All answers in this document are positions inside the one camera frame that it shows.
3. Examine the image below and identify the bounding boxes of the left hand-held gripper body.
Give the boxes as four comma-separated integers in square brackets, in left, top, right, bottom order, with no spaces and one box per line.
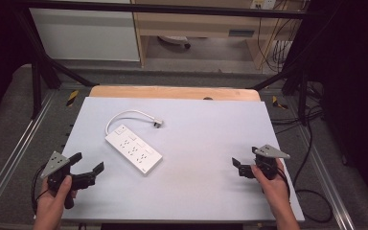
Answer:
[39,150,78,211]

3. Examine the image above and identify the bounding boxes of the wooden desk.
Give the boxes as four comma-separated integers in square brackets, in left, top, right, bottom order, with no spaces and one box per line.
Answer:
[130,0,309,70]

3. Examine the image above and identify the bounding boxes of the black horizontal frame bar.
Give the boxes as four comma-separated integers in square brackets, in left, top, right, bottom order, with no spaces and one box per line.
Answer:
[15,1,314,20]

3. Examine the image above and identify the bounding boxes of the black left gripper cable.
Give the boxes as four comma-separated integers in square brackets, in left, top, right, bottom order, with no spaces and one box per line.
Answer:
[30,164,51,216]

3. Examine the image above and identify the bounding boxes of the white power strip cable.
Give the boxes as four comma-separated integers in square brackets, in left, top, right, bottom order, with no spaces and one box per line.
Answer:
[104,109,156,135]

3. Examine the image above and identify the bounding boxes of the bundle of black cables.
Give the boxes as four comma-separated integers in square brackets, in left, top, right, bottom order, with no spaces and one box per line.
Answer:
[257,0,303,74]

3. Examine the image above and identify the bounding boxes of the person's right hand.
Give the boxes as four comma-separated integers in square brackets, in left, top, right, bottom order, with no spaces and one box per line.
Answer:
[250,158,291,212]

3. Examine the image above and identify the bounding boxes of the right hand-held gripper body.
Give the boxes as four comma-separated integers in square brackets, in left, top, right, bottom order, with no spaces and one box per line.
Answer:
[251,144,291,181]

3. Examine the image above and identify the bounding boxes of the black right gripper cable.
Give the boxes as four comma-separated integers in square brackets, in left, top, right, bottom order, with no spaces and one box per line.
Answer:
[276,166,292,200]

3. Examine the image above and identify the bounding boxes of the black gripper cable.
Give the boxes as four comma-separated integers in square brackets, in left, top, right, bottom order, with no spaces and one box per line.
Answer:
[30,164,51,216]
[276,166,292,200]

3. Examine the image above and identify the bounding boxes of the yellow black tape strip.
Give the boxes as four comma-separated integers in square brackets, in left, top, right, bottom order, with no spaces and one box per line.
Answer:
[271,95,289,110]
[65,89,80,107]

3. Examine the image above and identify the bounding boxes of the black metal stand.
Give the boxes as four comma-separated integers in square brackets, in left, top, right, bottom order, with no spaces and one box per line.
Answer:
[252,12,329,127]
[12,8,101,120]

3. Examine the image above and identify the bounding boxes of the black floor cable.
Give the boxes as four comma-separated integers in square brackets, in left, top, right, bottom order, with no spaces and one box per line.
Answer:
[269,104,334,224]

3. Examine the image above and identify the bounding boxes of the person's left hand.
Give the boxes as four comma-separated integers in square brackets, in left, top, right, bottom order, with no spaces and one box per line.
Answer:
[33,174,79,228]

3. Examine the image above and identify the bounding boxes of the white wall socket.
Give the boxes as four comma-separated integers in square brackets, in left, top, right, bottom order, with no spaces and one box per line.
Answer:
[250,0,277,11]

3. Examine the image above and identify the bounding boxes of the light grey table mat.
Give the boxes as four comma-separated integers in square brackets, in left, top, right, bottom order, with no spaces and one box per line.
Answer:
[60,96,306,223]

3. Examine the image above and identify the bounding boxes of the white power strip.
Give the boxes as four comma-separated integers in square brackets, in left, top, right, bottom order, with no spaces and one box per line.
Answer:
[104,124,164,176]

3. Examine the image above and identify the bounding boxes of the aluminium floor rail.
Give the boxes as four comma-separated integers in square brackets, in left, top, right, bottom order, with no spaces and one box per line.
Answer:
[295,126,357,230]
[0,90,58,221]

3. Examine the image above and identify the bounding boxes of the office chair base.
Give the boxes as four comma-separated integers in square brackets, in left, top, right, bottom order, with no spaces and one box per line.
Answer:
[157,34,193,50]

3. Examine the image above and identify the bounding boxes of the white cabinet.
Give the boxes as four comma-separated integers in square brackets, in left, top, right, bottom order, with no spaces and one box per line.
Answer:
[28,0,141,63]

